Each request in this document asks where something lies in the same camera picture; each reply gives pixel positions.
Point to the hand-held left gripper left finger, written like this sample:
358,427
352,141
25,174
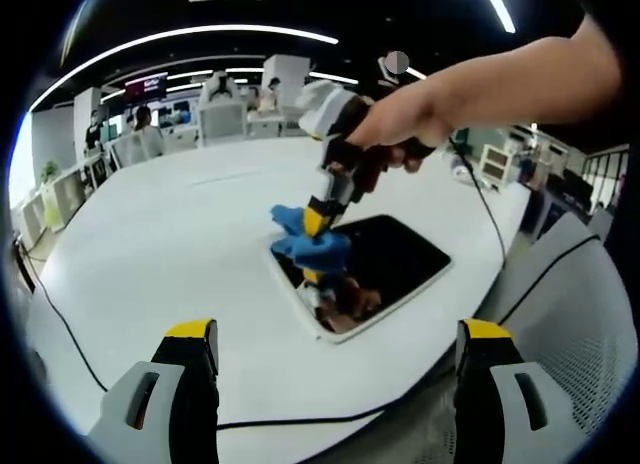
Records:
150,414

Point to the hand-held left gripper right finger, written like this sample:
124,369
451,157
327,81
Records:
505,414

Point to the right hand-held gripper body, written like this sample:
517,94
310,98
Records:
330,109

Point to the blue cleaning cloth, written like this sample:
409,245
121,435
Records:
320,249

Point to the person's right hand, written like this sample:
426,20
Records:
405,119

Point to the thin ceiling light strip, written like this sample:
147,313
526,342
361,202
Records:
417,73

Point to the white mesh office chair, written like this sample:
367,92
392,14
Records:
565,314

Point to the long curved ceiling light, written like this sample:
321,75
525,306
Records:
190,32

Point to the white cabinet with framed panels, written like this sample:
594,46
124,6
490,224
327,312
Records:
495,163

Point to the dark display screen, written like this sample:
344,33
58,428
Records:
146,86

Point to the straight ceiling light strip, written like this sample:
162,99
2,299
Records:
497,9

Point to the yellow-green bag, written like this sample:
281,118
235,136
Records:
52,211

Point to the white low shelf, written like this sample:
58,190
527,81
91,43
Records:
60,199

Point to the potted green plant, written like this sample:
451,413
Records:
49,171

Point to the black stair railing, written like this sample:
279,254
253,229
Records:
607,169

